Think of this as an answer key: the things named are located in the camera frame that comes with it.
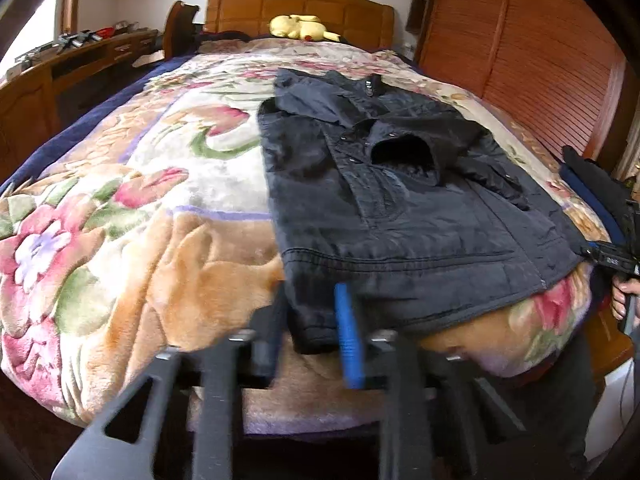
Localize person's right hand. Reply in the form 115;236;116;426
612;279;640;321

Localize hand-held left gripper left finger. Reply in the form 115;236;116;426
50;284;290;480

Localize wooden slatted wardrobe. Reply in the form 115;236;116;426
414;0;632;166

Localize yellow plush toy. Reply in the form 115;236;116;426
269;13;342;44

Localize person's dark trousers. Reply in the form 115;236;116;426
500;330;599;477

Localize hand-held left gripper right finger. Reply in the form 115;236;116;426
333;282;527;480

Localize wooden bed headboard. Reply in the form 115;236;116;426
203;0;397;54

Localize black jacket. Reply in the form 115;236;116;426
257;67;585;356

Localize dark pillow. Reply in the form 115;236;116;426
197;30;261;43

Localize wooden chair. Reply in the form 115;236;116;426
163;0;202;59

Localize folded blue garment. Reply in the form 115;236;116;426
559;169;628;247

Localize wooden desk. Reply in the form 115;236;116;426
0;29;162;183

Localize floral plush blanket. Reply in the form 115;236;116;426
0;37;612;433

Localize window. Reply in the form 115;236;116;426
0;0;85;81

